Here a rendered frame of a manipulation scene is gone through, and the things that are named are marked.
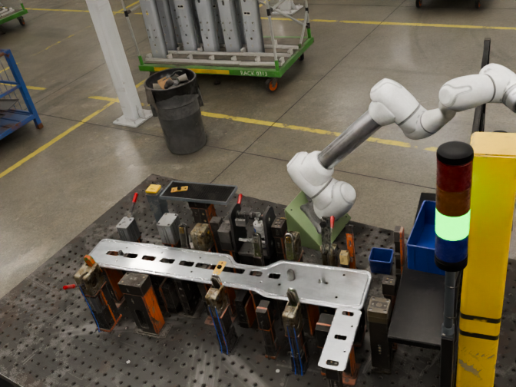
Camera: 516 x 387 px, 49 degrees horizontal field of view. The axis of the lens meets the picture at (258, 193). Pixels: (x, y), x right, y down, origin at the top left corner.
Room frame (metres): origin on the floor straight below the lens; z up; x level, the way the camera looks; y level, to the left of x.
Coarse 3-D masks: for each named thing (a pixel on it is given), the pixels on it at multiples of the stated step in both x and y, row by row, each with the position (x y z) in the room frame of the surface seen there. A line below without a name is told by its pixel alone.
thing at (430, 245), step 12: (432, 204) 1.90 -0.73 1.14; (420, 216) 1.85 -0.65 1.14; (432, 216) 1.90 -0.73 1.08; (420, 228) 1.85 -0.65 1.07; (432, 228) 1.88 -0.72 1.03; (408, 240) 1.69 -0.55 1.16; (420, 240) 1.82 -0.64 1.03; (432, 240) 1.80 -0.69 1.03; (408, 252) 1.67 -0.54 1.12; (420, 252) 1.64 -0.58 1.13; (432, 252) 1.62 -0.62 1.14; (408, 264) 1.67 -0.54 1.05; (420, 264) 1.64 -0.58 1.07; (432, 264) 1.62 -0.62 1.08
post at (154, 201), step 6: (150, 198) 2.43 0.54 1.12; (156, 198) 2.42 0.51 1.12; (150, 204) 2.44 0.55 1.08; (156, 204) 2.42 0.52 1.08; (162, 204) 2.43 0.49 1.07; (156, 210) 2.43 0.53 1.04; (162, 210) 2.42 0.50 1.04; (168, 210) 2.47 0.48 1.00; (156, 216) 2.44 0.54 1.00; (162, 216) 2.42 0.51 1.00
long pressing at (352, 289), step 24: (120, 240) 2.28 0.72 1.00; (120, 264) 2.10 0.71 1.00; (144, 264) 2.07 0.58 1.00; (168, 264) 2.03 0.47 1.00; (216, 264) 1.97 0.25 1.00; (240, 264) 1.93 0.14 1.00; (288, 264) 1.87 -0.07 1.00; (312, 264) 1.84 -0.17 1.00; (240, 288) 1.79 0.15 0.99; (264, 288) 1.75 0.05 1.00; (312, 288) 1.70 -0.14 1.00; (336, 288) 1.67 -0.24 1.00; (360, 288) 1.64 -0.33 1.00
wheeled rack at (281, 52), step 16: (288, 16) 6.59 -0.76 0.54; (272, 32) 5.72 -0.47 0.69; (224, 48) 6.68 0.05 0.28; (272, 48) 6.37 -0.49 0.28; (288, 48) 6.25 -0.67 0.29; (304, 48) 6.27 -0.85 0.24; (144, 64) 6.70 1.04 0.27; (160, 64) 6.59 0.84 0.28; (176, 64) 6.49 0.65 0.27; (192, 64) 6.37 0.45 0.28; (208, 64) 6.27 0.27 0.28; (224, 64) 6.17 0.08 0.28; (240, 64) 6.05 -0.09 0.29; (256, 64) 5.95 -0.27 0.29; (272, 64) 5.85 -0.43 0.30; (288, 64) 5.88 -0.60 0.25; (272, 80) 5.81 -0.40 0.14
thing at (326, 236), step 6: (324, 222) 1.84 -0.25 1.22; (324, 228) 1.86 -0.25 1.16; (330, 228) 1.86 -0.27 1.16; (324, 234) 1.86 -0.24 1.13; (330, 234) 1.85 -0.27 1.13; (324, 240) 1.86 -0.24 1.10; (330, 240) 1.85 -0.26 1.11; (324, 246) 1.85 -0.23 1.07; (330, 246) 1.84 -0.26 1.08; (324, 252) 1.84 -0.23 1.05; (330, 252) 1.83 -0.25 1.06
